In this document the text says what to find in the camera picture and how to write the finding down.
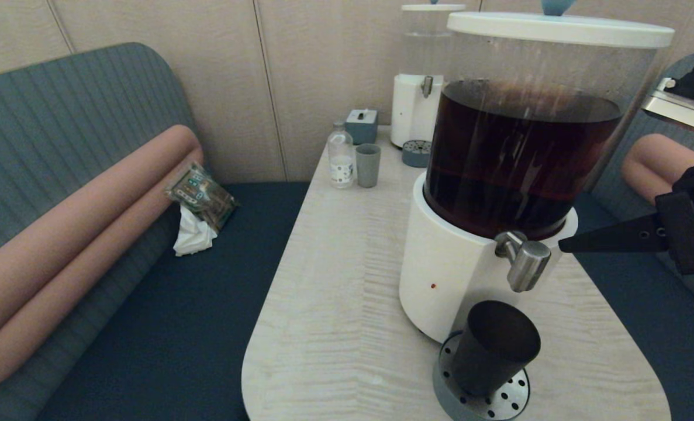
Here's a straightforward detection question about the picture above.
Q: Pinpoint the large round drip tray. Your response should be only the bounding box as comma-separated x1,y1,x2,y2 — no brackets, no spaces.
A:
432,331,530,421

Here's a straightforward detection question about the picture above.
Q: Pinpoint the teal upholstered bench sofa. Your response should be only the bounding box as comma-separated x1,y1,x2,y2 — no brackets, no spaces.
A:
0,42,311,421
563,50,694,421

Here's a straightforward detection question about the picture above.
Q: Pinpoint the grey plastic cup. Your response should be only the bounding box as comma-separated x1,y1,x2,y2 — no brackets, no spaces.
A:
355,143,381,188

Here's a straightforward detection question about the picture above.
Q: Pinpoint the black plastic cup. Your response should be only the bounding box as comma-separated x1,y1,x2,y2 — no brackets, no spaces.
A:
449,301,541,399

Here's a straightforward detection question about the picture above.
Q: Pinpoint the green snack packet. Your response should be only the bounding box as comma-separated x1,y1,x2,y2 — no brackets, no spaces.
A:
164,163,239,232

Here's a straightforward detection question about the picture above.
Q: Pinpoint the crumpled white tissue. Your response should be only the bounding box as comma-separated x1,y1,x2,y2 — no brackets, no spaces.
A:
173,205,219,257

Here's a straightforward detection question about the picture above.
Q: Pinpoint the clear plastic bottle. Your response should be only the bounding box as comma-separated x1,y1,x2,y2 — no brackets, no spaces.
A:
327,120,355,189

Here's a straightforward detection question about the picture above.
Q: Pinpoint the large tea drink dispenser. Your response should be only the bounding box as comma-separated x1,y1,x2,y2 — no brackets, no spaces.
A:
398,0,676,344

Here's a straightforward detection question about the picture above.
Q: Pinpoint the large metal dispenser tap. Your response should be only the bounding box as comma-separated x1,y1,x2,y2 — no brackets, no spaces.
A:
494,230,552,293

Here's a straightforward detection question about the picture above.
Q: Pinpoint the pink bolster cushion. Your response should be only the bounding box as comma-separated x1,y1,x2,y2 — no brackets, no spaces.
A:
0,149,204,394
0,125,200,351
620,157,689,205
629,134,694,176

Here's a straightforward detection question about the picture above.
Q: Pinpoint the small water drink dispenser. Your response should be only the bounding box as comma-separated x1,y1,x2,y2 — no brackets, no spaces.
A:
390,0,466,149

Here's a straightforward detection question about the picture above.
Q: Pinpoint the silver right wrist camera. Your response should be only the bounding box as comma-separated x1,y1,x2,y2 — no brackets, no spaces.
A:
641,77,694,130

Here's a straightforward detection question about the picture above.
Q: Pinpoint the small round drip tray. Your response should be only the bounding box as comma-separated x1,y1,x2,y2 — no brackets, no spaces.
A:
401,139,433,168

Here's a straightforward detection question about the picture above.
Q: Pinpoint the grey tissue box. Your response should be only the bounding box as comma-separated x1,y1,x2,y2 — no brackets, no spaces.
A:
345,108,378,145

